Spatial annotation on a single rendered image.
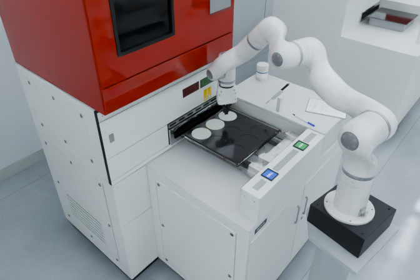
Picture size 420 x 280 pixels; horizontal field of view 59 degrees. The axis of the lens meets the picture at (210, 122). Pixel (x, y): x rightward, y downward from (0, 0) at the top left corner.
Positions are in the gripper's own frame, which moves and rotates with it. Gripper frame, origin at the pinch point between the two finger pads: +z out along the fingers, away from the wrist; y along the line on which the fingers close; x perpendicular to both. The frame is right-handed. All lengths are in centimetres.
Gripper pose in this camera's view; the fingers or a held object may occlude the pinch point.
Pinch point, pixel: (225, 110)
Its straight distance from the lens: 193.9
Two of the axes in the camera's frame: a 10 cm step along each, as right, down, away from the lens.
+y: 9.7, -1.3, 1.9
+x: -2.3, -5.5, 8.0
